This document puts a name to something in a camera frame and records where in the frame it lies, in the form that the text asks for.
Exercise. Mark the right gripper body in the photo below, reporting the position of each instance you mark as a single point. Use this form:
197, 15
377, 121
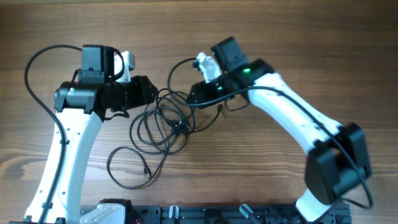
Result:
216, 88

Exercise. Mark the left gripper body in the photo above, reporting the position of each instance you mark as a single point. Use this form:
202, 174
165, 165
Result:
130, 94

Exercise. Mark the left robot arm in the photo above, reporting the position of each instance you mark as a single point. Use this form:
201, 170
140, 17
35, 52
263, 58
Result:
102, 83

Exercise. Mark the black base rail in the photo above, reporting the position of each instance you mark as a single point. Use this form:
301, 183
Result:
268, 214

